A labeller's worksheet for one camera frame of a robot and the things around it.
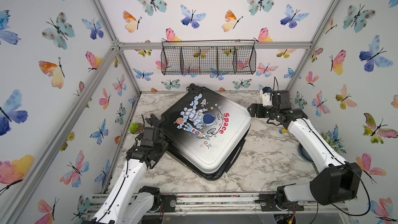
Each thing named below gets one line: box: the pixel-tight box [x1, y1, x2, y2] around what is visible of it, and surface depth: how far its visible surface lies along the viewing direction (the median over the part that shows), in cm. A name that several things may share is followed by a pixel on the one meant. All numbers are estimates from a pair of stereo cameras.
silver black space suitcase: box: [162, 84, 252, 180], surface depth 78 cm
